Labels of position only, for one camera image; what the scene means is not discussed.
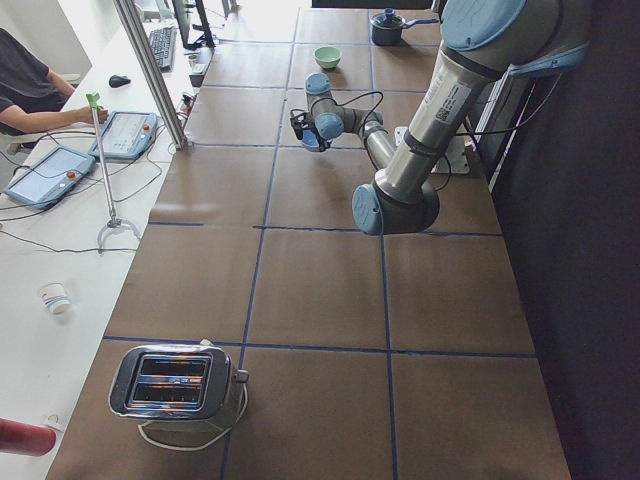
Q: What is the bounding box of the far teach pendant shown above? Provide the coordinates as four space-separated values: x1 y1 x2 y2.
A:
101 111 158 163

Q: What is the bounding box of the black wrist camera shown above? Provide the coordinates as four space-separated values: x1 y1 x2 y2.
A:
289 109 310 141

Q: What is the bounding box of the green bowl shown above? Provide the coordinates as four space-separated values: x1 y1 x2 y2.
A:
314 45 342 70

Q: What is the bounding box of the black computer mouse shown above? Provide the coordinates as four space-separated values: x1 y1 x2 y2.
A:
108 75 131 88

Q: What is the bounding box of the blue bowl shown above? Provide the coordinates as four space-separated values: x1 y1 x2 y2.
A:
301 130 323 152

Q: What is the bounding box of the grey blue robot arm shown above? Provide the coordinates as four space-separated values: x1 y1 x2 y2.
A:
290 1 592 235

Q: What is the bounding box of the blue saucepan with lid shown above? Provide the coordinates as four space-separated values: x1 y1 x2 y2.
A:
370 8 439 46

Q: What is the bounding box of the paper cup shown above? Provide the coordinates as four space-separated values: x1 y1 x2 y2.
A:
38 282 71 315

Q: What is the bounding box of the black keyboard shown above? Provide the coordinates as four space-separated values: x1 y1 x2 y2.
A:
148 27 176 72

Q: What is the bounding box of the near teach pendant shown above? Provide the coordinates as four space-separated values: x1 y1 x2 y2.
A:
3 145 96 210

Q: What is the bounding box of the aluminium frame post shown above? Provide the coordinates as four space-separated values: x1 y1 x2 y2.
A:
114 0 188 150

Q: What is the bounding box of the red cylinder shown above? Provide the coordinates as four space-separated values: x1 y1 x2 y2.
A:
0 419 57 457

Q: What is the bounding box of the teach pendant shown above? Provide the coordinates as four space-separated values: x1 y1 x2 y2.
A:
3 145 96 210
101 111 158 163

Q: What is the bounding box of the silver toaster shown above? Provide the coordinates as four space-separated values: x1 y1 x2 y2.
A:
109 340 249 435

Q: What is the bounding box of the white pedestal column base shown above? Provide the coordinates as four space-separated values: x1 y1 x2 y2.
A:
394 125 471 175

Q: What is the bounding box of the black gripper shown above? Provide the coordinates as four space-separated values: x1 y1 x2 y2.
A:
301 120 331 150

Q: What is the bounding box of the black monitor stand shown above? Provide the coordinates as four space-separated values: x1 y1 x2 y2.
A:
172 0 215 51

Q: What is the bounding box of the seated person dark shirt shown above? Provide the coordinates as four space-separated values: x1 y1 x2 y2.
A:
1 29 93 135

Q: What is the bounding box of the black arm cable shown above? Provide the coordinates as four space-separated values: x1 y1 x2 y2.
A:
292 89 521 194

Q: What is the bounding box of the white toaster cable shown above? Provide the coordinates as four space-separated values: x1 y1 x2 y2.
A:
137 384 249 452

